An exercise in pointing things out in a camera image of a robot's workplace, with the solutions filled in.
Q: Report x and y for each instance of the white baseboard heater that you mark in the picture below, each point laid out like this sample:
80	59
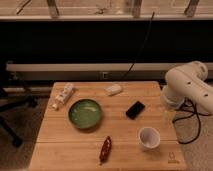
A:
90	72

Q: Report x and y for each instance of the white ceramic cup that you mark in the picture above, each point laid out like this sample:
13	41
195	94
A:
149	138

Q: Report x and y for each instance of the green ceramic bowl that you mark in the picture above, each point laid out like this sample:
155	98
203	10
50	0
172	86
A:
85	113

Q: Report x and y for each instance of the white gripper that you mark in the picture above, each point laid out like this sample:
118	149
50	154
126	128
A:
172	101

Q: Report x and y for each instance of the black rectangular phone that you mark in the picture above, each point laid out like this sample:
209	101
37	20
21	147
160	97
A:
135	109

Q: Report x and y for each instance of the white oval soap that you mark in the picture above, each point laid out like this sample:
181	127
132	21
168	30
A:
113	89

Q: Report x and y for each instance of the white tube bottle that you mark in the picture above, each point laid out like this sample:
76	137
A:
63	96

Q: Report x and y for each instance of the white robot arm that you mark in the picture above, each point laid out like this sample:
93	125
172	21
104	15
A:
187	81

